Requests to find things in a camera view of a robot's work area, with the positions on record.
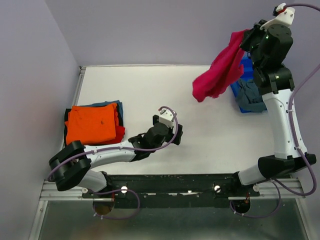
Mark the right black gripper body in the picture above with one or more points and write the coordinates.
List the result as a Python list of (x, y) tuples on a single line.
[(250, 41)]

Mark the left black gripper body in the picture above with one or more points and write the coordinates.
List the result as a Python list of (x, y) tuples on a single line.
[(172, 137)]

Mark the magenta t shirt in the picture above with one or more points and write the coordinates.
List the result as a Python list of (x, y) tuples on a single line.
[(225, 69)]

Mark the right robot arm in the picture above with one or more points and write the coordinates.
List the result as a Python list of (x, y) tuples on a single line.
[(267, 47)]

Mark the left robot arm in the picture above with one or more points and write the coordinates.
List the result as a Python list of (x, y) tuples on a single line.
[(73, 165)]

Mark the blue plastic bin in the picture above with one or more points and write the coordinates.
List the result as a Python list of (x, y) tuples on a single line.
[(247, 74)]

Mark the red folded t shirt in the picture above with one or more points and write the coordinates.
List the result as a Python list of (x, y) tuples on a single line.
[(119, 130)]

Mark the teal folded t shirt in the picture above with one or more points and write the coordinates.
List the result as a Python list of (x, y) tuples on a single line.
[(119, 108)]

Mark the grey crumpled t shirt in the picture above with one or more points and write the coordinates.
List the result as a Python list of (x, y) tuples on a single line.
[(249, 98)]

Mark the orange folded t shirt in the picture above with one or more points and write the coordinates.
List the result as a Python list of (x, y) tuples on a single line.
[(91, 125)]

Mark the black folded t shirt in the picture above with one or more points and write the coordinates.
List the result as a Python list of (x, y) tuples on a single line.
[(66, 117)]

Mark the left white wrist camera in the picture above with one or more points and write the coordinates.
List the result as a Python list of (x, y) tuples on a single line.
[(167, 117)]

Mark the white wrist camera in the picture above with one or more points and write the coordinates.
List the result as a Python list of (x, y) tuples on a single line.
[(167, 117), (283, 15)]

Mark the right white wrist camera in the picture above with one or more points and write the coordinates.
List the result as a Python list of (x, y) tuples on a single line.
[(283, 15)]

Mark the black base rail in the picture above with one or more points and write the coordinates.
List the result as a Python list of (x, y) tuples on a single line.
[(173, 191)]

